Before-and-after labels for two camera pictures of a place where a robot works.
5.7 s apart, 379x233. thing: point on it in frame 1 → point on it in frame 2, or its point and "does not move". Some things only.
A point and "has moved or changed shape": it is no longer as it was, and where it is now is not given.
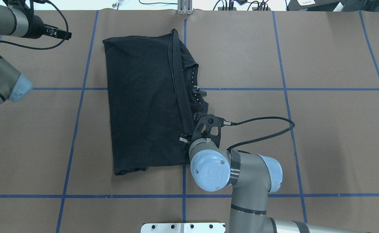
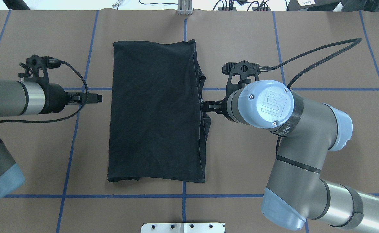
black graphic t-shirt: [153, 97] has moved or changed shape
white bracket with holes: [183, 227] does not move
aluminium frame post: [185, 7] does not move
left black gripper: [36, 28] → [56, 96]
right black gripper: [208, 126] → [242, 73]
